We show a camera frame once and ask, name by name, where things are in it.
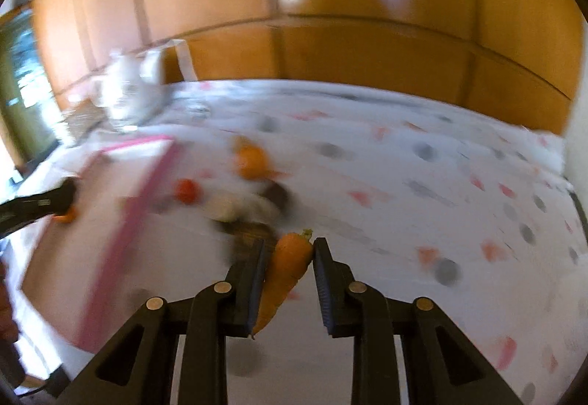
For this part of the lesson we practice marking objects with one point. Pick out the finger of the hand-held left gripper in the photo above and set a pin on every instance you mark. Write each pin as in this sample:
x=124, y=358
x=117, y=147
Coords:
x=41, y=205

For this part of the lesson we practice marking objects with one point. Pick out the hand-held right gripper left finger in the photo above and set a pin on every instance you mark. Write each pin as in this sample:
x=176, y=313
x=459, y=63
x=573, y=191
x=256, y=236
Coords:
x=257, y=276

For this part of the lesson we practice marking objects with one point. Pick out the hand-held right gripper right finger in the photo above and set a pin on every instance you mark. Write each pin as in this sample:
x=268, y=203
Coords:
x=323, y=281

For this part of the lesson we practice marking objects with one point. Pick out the long orange carrot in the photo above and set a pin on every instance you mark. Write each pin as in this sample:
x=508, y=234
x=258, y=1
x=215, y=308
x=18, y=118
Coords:
x=287, y=262

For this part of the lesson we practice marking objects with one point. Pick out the pink shallow cardboard tray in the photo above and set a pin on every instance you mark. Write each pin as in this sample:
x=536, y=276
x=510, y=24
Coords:
x=82, y=226

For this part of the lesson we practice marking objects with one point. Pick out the dark round cake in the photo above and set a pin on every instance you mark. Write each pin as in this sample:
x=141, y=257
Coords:
x=276, y=198
x=239, y=239

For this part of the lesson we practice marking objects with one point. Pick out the beige-topped round cake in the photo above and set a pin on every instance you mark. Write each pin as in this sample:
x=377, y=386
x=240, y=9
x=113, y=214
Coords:
x=229, y=207

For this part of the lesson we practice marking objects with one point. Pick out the silver embossed tissue box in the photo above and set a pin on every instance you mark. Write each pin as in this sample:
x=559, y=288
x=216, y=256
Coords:
x=82, y=113

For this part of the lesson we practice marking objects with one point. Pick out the small red tomato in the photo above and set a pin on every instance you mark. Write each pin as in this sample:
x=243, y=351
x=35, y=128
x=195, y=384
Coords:
x=187, y=191

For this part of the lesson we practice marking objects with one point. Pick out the orange mandarin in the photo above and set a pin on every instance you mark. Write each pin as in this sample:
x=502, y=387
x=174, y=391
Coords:
x=250, y=160

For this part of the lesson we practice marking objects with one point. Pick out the wooden door with glass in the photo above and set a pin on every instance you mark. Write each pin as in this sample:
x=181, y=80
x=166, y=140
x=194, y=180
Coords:
x=23, y=88

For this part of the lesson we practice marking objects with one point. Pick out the white patterned tablecloth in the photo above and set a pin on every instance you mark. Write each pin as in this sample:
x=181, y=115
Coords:
x=390, y=166

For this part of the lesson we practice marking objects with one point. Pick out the white floral ceramic kettle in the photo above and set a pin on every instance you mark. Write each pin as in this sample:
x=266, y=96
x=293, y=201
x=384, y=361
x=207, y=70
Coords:
x=131, y=88

